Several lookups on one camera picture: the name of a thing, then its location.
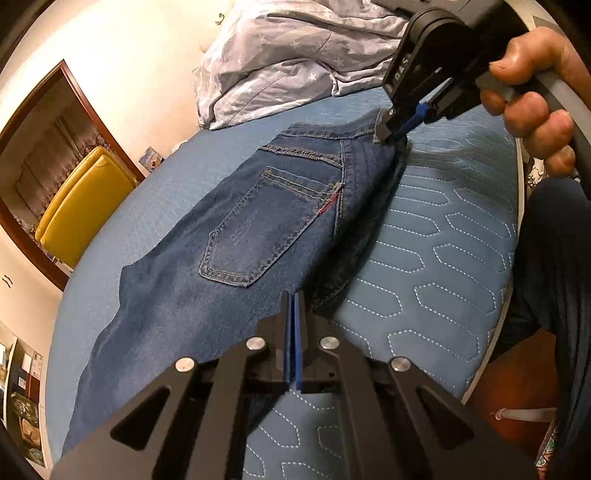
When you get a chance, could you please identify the blue denim jeans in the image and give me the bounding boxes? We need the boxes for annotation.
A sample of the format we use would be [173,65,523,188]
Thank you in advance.
[64,110,409,450]

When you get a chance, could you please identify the person's right hand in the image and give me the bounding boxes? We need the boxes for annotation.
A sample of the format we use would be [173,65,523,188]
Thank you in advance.
[480,27,590,178]

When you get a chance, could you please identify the grey star-print duvet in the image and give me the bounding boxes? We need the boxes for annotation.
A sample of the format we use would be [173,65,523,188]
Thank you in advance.
[194,1,407,130]

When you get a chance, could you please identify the blue quilted bed mattress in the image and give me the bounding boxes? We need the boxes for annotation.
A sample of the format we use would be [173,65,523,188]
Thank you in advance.
[46,89,518,459]

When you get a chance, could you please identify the cream wardrobe shelf unit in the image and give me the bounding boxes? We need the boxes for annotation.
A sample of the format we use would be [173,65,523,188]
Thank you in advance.
[1,232,62,477]

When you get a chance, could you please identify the small picture card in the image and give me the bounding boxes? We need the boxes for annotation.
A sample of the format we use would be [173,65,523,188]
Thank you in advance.
[138,147,164,172]

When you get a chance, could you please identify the yellow leather chair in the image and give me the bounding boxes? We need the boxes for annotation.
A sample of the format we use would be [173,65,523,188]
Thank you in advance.
[35,146,138,269]

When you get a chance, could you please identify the dark wooden door frame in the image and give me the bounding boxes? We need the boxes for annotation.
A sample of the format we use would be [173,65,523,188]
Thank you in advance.
[1,61,145,290]

